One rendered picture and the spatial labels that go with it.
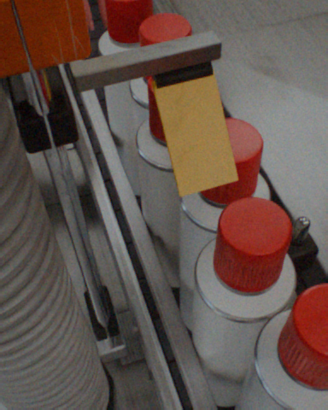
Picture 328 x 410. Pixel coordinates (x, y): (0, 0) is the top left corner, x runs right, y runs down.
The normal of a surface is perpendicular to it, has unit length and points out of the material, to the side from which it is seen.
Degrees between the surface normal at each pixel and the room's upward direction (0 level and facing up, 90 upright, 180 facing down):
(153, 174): 90
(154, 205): 90
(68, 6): 90
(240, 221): 2
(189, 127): 46
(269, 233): 2
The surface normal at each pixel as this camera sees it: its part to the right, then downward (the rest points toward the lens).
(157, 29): 0.02, -0.62
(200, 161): 0.22, 0.13
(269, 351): -0.68, -0.50
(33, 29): 0.32, 0.75
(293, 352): -0.92, 0.32
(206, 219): -0.40, 0.06
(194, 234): -0.73, 0.55
